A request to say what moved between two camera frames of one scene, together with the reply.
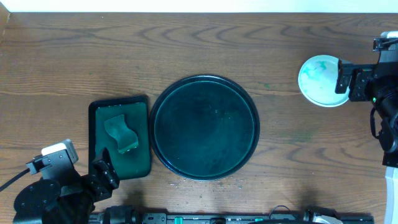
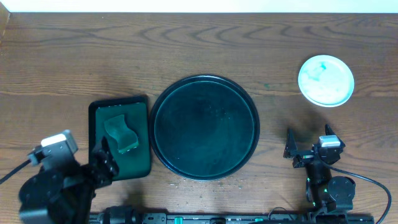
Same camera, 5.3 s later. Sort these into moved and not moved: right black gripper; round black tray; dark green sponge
Moved: right black gripper
Not moved: dark green sponge; round black tray
